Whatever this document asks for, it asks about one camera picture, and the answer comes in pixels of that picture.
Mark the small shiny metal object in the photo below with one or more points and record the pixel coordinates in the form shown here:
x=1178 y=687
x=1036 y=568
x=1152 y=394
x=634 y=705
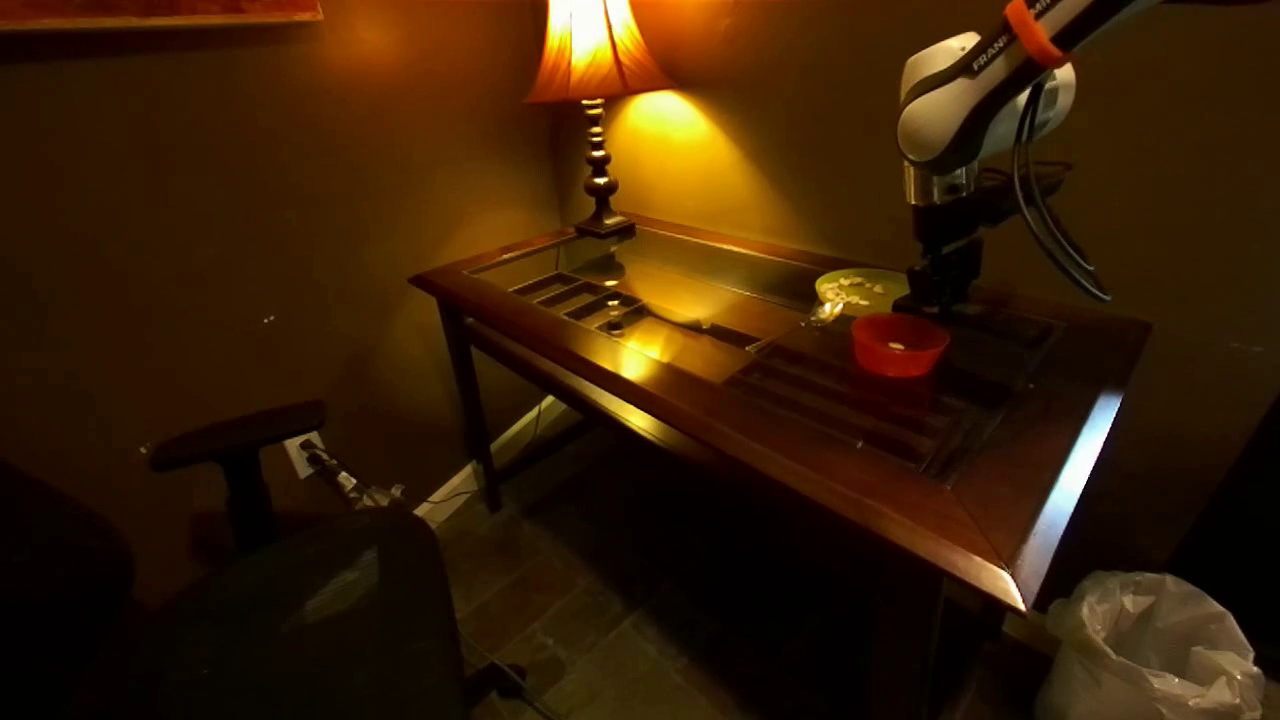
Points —
x=823 y=315

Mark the yellow patterned plate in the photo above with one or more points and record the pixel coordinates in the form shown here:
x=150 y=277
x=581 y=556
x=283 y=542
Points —
x=860 y=287

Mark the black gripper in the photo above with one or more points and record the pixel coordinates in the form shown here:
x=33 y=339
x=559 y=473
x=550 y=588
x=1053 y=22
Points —
x=948 y=225

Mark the dark wooden glass-top table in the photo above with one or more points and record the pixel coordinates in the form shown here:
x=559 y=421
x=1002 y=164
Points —
x=801 y=443

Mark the table lamp with turned base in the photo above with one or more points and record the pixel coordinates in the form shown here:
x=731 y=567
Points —
x=596 y=82

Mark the white wall outlet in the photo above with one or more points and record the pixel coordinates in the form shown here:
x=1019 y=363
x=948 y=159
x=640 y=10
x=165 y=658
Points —
x=303 y=459

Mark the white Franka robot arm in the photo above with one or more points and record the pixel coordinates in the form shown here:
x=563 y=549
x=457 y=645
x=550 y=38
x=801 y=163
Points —
x=948 y=105

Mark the white trash bag bin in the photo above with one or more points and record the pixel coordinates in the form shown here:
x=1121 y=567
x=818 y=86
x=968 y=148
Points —
x=1152 y=655

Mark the red plastic bowl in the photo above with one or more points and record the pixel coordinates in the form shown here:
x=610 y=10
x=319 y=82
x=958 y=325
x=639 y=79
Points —
x=903 y=348

